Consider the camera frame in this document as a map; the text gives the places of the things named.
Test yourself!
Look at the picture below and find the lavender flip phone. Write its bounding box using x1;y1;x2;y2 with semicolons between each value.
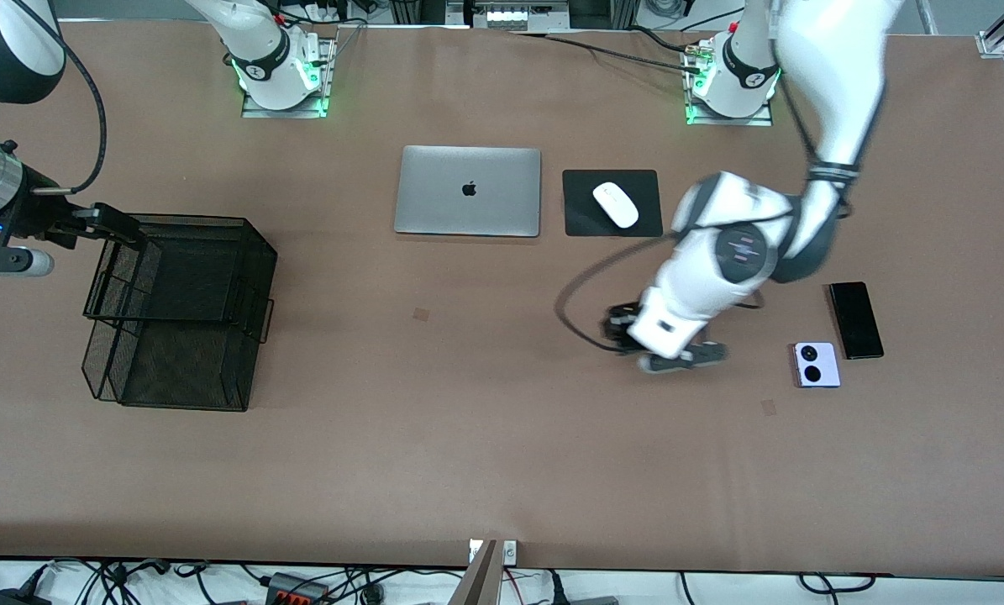
794;342;842;389

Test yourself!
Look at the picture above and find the black slab smartphone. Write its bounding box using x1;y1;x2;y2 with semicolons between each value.
828;281;885;360

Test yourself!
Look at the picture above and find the black mouse pad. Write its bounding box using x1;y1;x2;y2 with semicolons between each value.
562;169;664;238

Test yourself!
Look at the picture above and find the white computer mouse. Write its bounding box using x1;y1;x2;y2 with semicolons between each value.
592;181;639;229

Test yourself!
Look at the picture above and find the silver laptop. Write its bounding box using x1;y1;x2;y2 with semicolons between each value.
394;145;543;238

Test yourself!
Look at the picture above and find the grey slanted beam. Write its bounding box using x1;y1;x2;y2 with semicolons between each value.
449;539;500;605

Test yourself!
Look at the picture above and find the white socket strip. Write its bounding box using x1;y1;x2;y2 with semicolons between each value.
485;7;555;28

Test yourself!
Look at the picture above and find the black orange power strip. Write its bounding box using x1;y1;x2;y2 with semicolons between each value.
266;573;330;605

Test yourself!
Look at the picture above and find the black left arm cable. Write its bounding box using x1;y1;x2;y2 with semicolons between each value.
555;50;855;358

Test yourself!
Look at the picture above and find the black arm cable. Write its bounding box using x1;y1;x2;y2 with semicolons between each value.
555;50;855;358
31;17;108;196

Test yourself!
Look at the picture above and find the black wire mesh tray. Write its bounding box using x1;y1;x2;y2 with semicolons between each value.
81;213;278;413

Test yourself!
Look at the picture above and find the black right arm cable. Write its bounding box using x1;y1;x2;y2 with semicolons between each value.
31;17;108;196

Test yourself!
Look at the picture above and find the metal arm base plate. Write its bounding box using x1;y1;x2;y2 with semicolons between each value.
241;38;334;118
685;42;774;127

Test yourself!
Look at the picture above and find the thin black table cable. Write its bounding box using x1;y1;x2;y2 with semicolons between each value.
628;27;691;53
544;35;704;72

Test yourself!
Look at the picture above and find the black looped floor cable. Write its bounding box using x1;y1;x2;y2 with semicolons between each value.
798;573;878;594

